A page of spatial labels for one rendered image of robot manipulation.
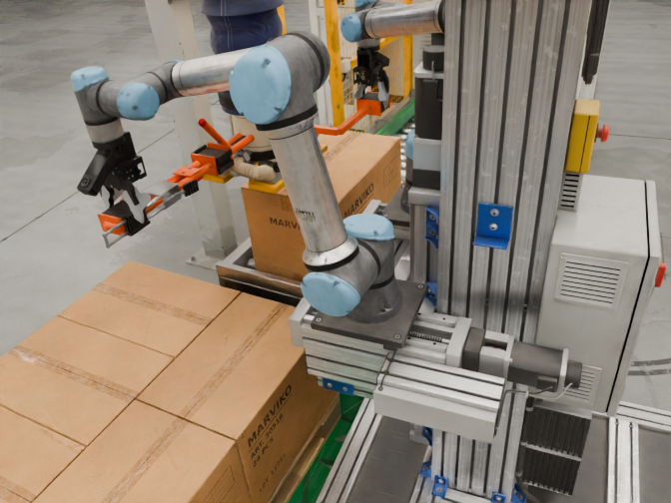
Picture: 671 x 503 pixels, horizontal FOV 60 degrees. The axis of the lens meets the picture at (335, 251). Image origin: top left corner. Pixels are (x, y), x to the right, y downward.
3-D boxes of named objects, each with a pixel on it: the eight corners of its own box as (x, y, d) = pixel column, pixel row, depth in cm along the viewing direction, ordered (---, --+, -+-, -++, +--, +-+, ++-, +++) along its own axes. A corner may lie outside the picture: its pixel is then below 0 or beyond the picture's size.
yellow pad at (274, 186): (303, 146, 203) (302, 132, 201) (328, 150, 199) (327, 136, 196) (248, 189, 179) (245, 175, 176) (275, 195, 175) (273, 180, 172)
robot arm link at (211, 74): (342, 13, 109) (163, 52, 135) (315, 27, 102) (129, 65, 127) (357, 74, 115) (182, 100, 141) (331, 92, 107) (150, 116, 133)
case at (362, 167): (324, 205, 281) (317, 127, 259) (401, 220, 265) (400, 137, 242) (256, 273, 238) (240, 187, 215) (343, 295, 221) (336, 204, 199)
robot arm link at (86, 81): (87, 77, 119) (59, 74, 123) (103, 128, 125) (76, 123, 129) (116, 66, 125) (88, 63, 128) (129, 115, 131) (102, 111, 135)
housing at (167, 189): (164, 194, 158) (160, 179, 155) (183, 198, 155) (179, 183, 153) (146, 206, 153) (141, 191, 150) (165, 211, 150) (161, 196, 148)
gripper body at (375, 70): (352, 86, 189) (350, 48, 182) (363, 78, 195) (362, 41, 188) (374, 88, 185) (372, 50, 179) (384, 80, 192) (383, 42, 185)
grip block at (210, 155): (210, 160, 175) (206, 142, 171) (236, 165, 170) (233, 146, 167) (192, 172, 169) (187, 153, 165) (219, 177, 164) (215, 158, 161)
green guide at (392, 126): (422, 90, 405) (422, 78, 400) (437, 92, 401) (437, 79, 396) (311, 194, 290) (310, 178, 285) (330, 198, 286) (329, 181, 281)
